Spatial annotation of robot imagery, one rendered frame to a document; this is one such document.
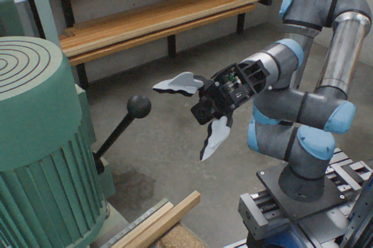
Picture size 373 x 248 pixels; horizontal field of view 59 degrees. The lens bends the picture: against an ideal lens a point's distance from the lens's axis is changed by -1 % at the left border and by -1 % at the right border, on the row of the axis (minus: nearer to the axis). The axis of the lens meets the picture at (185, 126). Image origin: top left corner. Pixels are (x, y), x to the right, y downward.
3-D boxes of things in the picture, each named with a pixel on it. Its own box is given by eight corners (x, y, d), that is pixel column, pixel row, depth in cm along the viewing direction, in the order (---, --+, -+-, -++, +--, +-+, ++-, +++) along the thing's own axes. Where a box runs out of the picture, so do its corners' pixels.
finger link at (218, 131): (214, 152, 52) (225, 105, 57) (197, 161, 57) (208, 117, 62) (230, 160, 53) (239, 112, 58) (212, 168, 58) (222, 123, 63)
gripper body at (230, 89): (212, 72, 56) (254, 49, 62) (189, 93, 63) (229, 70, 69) (238, 109, 55) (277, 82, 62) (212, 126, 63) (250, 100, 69)
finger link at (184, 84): (162, 60, 54) (211, 70, 58) (150, 76, 59) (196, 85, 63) (162, 77, 53) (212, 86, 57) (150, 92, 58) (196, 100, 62)
